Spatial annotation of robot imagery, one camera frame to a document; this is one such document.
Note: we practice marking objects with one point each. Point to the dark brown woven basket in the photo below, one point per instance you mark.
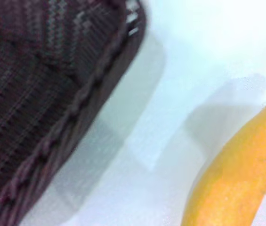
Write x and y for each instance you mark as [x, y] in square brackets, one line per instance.
[41, 94]

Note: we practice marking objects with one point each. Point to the yellow banana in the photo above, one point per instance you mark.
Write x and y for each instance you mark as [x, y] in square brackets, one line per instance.
[236, 174]

